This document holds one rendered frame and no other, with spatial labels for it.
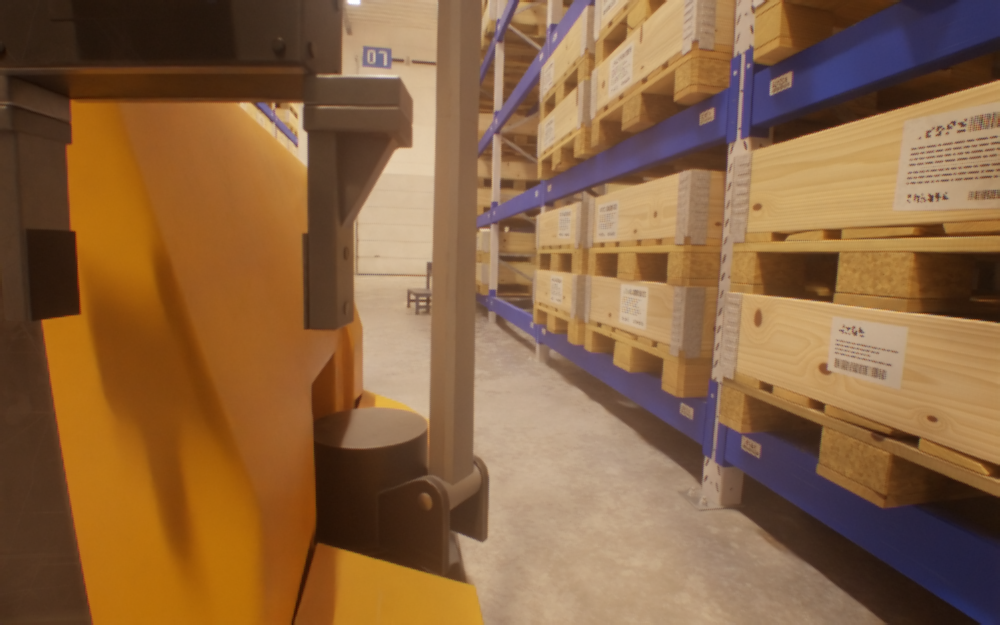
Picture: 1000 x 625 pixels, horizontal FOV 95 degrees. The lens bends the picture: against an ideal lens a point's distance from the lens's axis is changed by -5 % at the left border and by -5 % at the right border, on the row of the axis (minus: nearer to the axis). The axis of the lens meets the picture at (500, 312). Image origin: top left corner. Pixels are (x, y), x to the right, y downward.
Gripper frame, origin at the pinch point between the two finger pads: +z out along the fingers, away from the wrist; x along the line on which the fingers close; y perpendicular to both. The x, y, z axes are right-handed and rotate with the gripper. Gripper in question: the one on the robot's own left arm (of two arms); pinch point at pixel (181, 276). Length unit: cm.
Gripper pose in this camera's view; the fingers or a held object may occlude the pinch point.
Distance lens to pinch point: 25.4
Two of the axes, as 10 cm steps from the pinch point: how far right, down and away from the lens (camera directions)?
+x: -10.0, -0.3, -0.1
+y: 0.0, -1.1, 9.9
